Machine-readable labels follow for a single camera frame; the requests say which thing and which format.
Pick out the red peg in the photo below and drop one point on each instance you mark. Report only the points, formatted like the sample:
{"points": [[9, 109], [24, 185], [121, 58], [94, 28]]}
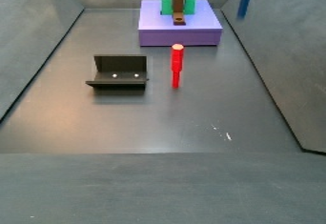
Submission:
{"points": [[177, 63]]}

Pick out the purple base block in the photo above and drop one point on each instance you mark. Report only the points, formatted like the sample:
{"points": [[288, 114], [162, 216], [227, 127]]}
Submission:
{"points": [[158, 32]]}

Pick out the green block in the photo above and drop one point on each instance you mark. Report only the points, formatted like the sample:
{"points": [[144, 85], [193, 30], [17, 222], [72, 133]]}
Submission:
{"points": [[189, 7]]}

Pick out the brown L-shaped socket piece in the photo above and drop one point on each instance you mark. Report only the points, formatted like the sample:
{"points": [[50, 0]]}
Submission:
{"points": [[179, 12]]}

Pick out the black angle bracket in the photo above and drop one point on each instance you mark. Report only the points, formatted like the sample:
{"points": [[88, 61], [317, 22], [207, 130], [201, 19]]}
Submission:
{"points": [[120, 70]]}

